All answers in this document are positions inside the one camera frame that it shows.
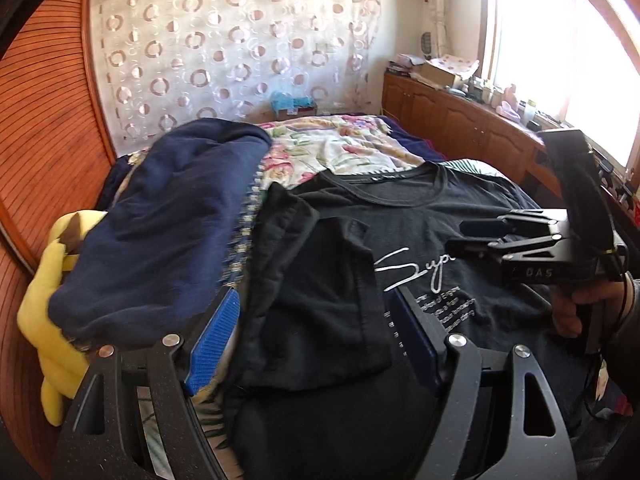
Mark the black printed t-shirt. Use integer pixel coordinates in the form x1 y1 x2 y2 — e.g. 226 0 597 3
221 161 616 480

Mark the person's right hand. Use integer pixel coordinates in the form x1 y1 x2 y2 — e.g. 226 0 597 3
550 278 631 338

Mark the folded dotted dark garment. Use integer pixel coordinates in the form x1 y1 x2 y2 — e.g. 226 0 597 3
218 162 265 288

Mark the folded navy garment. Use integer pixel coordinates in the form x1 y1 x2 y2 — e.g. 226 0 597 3
48 118 271 350

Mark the navy blue blanket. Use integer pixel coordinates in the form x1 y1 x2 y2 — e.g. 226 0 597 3
381 116 446 162

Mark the wooden sideboard cabinet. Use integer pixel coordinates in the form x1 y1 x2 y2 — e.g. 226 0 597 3
382 72 562 206

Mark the pink figurine on sill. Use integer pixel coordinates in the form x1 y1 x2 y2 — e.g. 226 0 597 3
496 84 521 122

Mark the cardboard box with cloth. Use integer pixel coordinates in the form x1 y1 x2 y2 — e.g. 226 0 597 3
419 54 480 88

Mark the yellow plush toy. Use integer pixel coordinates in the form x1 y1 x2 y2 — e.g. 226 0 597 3
16 210 105 427

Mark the floral bed quilt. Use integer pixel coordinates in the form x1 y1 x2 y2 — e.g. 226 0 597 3
260 115 424 188

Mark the tied window drape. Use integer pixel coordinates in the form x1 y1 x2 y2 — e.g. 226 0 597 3
422 0 452 61

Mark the blue toy on headboard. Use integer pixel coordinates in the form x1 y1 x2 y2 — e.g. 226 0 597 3
270 92 318 122

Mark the wooden louvered wardrobe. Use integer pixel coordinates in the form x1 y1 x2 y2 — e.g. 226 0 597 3
1 0 115 479

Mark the pink circle patterned curtain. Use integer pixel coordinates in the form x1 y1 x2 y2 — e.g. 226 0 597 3
89 0 381 153

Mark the window with wooden frame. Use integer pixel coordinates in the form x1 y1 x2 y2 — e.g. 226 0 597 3
486 0 639 168

